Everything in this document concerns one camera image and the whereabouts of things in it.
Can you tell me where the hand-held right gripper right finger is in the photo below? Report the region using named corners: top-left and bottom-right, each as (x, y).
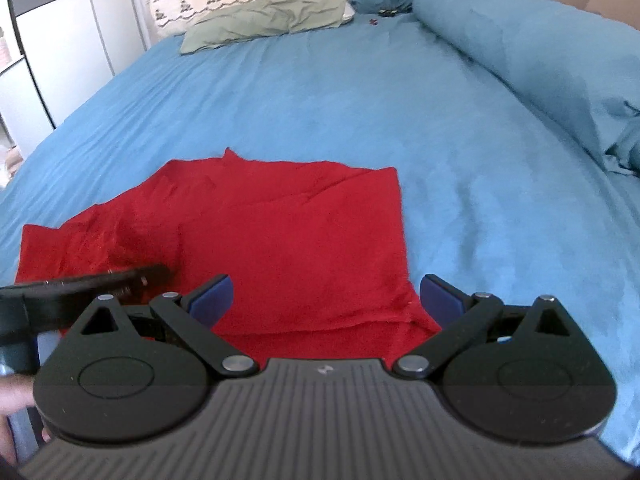
top-left (392, 273), bottom-right (584, 377)

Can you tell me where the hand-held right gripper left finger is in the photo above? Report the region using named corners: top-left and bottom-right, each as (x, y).
top-left (64, 274), bottom-right (261, 376)

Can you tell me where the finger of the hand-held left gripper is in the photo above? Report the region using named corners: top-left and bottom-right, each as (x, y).
top-left (70, 263), bottom-right (172, 307)

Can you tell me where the red garment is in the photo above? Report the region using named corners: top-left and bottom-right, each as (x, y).
top-left (14, 147), bottom-right (443, 361)

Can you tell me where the person's left hand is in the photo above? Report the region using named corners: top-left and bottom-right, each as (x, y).
top-left (0, 372), bottom-right (53, 463)

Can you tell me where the blue bed sheet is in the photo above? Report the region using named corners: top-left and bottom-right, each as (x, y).
top-left (0, 9), bottom-right (640, 463)

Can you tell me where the white wardrobe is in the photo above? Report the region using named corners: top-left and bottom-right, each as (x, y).
top-left (0, 0), bottom-right (152, 137)

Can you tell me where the rolled blue duvet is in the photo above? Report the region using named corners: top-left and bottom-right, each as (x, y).
top-left (412, 0), bottom-right (640, 177)

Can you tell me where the green pillow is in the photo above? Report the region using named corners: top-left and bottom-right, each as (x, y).
top-left (178, 0), bottom-right (354, 56)

